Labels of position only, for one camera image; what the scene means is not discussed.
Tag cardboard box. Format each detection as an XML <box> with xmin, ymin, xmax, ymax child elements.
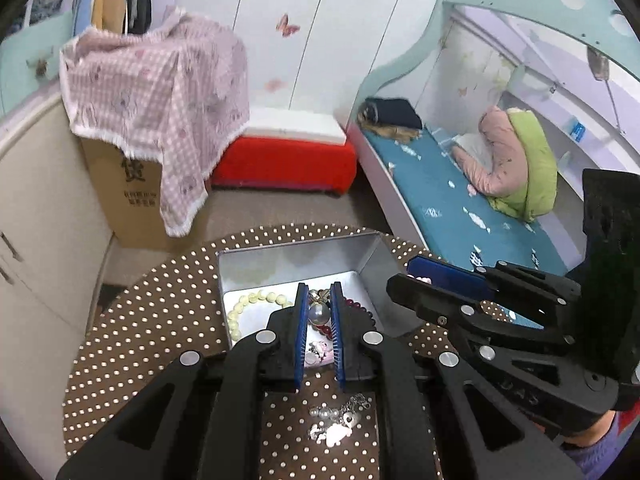
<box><xmin>80</xmin><ymin>135</ymin><xmax>168</xmax><ymax>250</ymax></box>

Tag pink quilt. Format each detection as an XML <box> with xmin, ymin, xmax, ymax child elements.
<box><xmin>452</xmin><ymin>106</ymin><xmax>531</xmax><ymax>198</ymax></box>

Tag person's right forearm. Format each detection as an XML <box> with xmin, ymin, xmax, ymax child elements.
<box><xmin>562</xmin><ymin>400</ymin><xmax>640</xmax><ymax>480</ymax></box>

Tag grey metal box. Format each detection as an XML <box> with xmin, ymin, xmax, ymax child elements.
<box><xmin>216</xmin><ymin>231</ymin><xmax>401</xmax><ymax>351</ymax></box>

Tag green blanket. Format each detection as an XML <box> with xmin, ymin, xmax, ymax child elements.
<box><xmin>487</xmin><ymin>108</ymin><xmax>558</xmax><ymax>223</ymax></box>

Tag pink checkered cloth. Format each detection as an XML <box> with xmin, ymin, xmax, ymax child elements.
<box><xmin>59</xmin><ymin>7</ymin><xmax>251</xmax><ymax>238</ymax></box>

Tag silver pearl bead bracelet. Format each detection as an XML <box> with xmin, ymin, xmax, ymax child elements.
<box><xmin>309</xmin><ymin>394</ymin><xmax>373</xmax><ymax>428</ymax></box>

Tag folded dark clothes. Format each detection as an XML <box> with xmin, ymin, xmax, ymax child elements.
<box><xmin>361</xmin><ymin>97</ymin><xmax>423</xmax><ymax>131</ymax></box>

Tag white sliding door wardrobe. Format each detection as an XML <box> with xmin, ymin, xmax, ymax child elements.
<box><xmin>150</xmin><ymin>0</ymin><xmax>451</xmax><ymax>121</ymax></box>

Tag folded patterned clothes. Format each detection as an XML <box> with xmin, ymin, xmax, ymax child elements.
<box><xmin>27</xmin><ymin>0</ymin><xmax>68</xmax><ymax>26</ymax></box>

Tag cream bead bracelet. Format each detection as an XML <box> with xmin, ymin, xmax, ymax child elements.
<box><xmin>226</xmin><ymin>290</ymin><xmax>295</xmax><ymax>343</ymax></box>

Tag brown patterned cloth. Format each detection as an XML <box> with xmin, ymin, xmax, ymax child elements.
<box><xmin>357</xmin><ymin>122</ymin><xmax>421</xmax><ymax>143</ymax></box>

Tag blue patterned bed sheet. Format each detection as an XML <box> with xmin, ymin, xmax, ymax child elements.
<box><xmin>360</xmin><ymin>125</ymin><xmax>591</xmax><ymax>331</ymax></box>

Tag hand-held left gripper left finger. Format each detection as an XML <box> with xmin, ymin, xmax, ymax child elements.
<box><xmin>57</xmin><ymin>284</ymin><xmax>308</xmax><ymax>480</ymax></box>

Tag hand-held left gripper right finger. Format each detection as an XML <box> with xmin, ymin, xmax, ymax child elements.
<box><xmin>331</xmin><ymin>282</ymin><xmax>586</xmax><ymax>480</ymax></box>

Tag teal drawer cabinet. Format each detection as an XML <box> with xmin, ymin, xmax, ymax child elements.
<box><xmin>0</xmin><ymin>10</ymin><xmax>76</xmax><ymax>116</ymax></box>

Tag white stone pendant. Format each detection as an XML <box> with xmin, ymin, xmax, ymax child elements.
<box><xmin>309</xmin><ymin>422</ymin><xmax>351</xmax><ymax>448</ymax></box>

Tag cream low cabinet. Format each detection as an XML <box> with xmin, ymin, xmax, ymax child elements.
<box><xmin>0</xmin><ymin>92</ymin><xmax>118</xmax><ymax>411</ymax></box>

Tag dark red bead bracelet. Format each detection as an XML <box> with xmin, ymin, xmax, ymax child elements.
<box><xmin>320</xmin><ymin>297</ymin><xmax>376</xmax><ymax>336</ymax></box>

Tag red ottoman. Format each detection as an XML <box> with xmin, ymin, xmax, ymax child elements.
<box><xmin>210</xmin><ymin>135</ymin><xmax>358</xmax><ymax>197</ymax></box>

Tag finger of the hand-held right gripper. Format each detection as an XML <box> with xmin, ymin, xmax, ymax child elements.
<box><xmin>387</xmin><ymin>272</ymin><xmax>621</xmax><ymax>433</ymax></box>
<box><xmin>407</xmin><ymin>255</ymin><xmax>583</xmax><ymax>330</ymax></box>

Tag teal bunk bed frame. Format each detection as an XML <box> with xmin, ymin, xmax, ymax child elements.
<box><xmin>345</xmin><ymin>0</ymin><xmax>640</xmax><ymax>271</ymax></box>

